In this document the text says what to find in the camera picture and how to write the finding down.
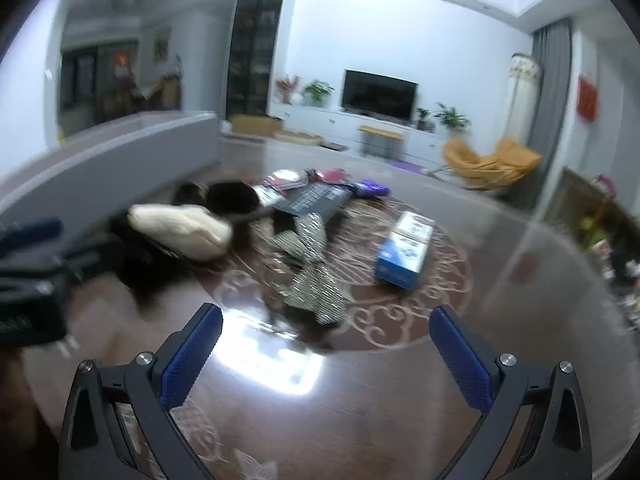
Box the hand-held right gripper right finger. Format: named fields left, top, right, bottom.
left=429, top=305, right=593, bottom=480

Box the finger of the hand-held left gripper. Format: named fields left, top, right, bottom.
left=0, top=216, right=64, bottom=257

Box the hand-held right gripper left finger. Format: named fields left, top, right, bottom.
left=59, top=303, right=224, bottom=480

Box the cream plush pouch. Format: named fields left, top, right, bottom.
left=127, top=203, right=234, bottom=262

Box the black furry pouch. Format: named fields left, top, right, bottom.
left=172, top=180, right=262, bottom=223

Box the black box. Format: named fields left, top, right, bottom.
left=274, top=182, right=351, bottom=222

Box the brown patterned wooden desktop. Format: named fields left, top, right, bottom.
left=20, top=135, right=633, bottom=480

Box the grey panel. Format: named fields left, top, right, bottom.
left=0, top=112, right=219, bottom=221

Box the blue and white box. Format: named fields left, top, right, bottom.
left=374, top=211, right=435, bottom=291

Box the sequin patterned cloth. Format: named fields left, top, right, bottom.
left=272, top=212, right=347, bottom=326

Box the purple wrapper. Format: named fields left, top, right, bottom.
left=356, top=178, right=390, bottom=197

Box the cluttered wooden side cabinet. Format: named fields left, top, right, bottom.
left=545, top=167, right=640, bottom=331

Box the yellow lounge chair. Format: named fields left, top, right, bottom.
left=442, top=136, right=543, bottom=192

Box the red packet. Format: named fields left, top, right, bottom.
left=265, top=169, right=307, bottom=192
left=306, top=167, right=349, bottom=184

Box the green potted plant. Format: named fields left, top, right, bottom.
left=434, top=102, right=471, bottom=133
left=301, top=79, right=335, bottom=107

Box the cardboard box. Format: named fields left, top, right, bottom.
left=230, top=114, right=283, bottom=137

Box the beige floor cushion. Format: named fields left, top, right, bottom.
left=274, top=130, right=325, bottom=146

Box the grey curtain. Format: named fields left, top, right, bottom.
left=520, top=17, right=573, bottom=211

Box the white television cabinet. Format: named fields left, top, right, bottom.
left=267, top=101, right=451, bottom=166

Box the black television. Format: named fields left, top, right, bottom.
left=341, top=69, right=419, bottom=122

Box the red flower plant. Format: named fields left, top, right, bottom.
left=276, top=74, right=302, bottom=106

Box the dark glass cabinet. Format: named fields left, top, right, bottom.
left=226, top=0, right=288, bottom=118

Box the red wall hanging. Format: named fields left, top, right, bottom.
left=577, top=74, right=598, bottom=121

